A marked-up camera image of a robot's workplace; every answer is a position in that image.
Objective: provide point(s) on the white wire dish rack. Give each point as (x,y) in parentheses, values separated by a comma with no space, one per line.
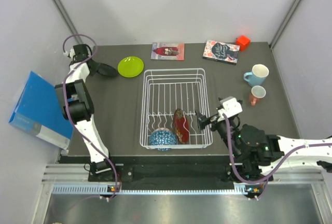
(164,91)

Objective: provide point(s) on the floral dark blue book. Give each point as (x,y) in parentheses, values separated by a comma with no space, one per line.
(221,52)

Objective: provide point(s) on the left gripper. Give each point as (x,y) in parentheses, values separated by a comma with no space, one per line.
(95,67)

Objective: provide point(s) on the lime green plate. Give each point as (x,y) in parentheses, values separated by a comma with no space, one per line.
(130,67)

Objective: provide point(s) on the blue white box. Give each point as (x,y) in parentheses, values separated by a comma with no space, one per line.
(38,113)

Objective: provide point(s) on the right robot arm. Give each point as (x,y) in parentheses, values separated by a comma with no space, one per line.
(256,156)

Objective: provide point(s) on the orange red cube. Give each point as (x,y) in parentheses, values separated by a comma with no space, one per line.
(243,42)

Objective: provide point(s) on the red floral plate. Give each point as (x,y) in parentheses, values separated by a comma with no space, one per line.
(181,126)

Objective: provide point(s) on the blue patterned bowl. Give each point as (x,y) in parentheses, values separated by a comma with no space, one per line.
(162,137)

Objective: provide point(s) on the white slotted cable duct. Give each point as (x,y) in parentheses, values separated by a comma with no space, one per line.
(106,189)

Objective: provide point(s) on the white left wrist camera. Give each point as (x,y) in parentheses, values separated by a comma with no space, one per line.
(70,54)

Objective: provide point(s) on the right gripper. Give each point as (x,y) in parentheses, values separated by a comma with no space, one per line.
(203,121)

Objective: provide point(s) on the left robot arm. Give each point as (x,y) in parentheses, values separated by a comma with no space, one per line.
(76,105)

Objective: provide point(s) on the pink ceramic mug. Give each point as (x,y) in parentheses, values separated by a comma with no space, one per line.
(257,93)

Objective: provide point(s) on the red pink book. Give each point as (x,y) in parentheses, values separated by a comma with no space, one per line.
(168,51)

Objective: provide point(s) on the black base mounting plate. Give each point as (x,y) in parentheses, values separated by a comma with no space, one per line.
(135,172)

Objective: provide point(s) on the light blue mug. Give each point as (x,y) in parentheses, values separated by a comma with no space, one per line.
(257,75)

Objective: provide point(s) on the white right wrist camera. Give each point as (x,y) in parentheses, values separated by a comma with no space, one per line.
(229,107)

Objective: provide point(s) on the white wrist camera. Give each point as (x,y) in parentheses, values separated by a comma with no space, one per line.
(229,107)
(70,54)

